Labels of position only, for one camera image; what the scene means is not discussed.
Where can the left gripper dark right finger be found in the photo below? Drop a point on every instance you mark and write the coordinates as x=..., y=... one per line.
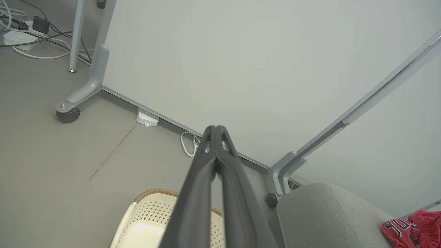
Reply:
x=237, y=199

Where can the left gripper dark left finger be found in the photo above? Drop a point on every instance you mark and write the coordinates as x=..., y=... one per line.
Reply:
x=196, y=193

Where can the red jersey with striped collar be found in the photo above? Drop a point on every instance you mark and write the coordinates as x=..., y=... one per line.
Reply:
x=399, y=232

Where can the plain red mesh garment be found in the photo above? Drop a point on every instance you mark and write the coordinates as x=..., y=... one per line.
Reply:
x=429, y=227

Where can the cream perforated laundry basket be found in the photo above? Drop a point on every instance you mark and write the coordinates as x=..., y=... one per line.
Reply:
x=144, y=224

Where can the small black sofa caster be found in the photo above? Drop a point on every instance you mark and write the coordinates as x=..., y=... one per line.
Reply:
x=271, y=200

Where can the small white power strip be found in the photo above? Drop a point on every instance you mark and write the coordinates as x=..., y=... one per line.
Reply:
x=147, y=118

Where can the wide white partition panel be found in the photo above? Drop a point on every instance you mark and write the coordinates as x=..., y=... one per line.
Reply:
x=241, y=62

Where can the black caster wheel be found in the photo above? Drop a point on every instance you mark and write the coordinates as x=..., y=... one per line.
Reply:
x=69, y=116
x=101, y=3

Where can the grey partition foot with caster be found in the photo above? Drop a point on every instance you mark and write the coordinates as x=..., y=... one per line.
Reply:
x=89, y=82

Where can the narrow white partition panel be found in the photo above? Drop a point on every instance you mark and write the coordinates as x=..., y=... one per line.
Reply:
x=396, y=144

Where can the grey metal table leg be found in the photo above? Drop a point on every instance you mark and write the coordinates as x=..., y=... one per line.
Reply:
x=75, y=38

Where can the black power adapter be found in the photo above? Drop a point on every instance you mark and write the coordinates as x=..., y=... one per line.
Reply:
x=41, y=24

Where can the large white power strip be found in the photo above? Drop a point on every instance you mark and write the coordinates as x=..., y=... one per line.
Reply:
x=19, y=38

